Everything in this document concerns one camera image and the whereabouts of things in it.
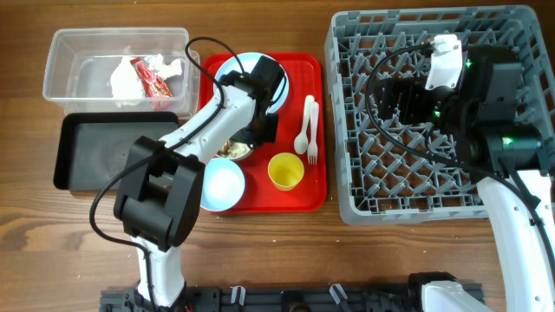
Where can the clear plastic waste bin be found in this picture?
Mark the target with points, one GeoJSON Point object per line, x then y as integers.
{"type": "Point", "coordinates": [90, 70]}

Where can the grey dishwasher rack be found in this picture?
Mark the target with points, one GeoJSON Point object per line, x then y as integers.
{"type": "Point", "coordinates": [378, 181]}

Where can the white plastic spoon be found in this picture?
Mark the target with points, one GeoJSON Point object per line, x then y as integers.
{"type": "Point", "coordinates": [301, 141]}

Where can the red strawberry snack wrapper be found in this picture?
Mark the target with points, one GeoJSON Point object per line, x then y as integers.
{"type": "Point", "coordinates": [153, 85]}

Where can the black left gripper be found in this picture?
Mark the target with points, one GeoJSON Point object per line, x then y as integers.
{"type": "Point", "coordinates": [270, 137]}

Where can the red serving tray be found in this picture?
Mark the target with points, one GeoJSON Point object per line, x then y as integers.
{"type": "Point", "coordinates": [260, 195]}

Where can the light blue bowl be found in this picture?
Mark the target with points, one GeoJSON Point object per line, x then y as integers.
{"type": "Point", "coordinates": [223, 185]}

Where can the yellow plastic cup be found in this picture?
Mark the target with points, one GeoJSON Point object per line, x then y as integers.
{"type": "Point", "coordinates": [286, 171]}

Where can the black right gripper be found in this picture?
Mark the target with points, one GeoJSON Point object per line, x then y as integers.
{"type": "Point", "coordinates": [413, 91]}

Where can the light blue plate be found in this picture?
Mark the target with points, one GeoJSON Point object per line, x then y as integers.
{"type": "Point", "coordinates": [234, 65]}

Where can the black waste tray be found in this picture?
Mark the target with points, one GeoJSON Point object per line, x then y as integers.
{"type": "Point", "coordinates": [93, 147]}

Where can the brown food scraps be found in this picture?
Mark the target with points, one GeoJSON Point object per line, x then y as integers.
{"type": "Point", "coordinates": [223, 151]}

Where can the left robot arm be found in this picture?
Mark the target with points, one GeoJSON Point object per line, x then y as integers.
{"type": "Point", "coordinates": [159, 194]}

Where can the pink plastic fork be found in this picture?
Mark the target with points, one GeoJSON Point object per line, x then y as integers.
{"type": "Point", "coordinates": [312, 147]}

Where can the green bowl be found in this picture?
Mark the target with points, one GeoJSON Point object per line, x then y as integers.
{"type": "Point", "coordinates": [252, 145]}

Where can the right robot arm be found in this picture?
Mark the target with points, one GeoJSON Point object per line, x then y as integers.
{"type": "Point", "coordinates": [471, 94]}

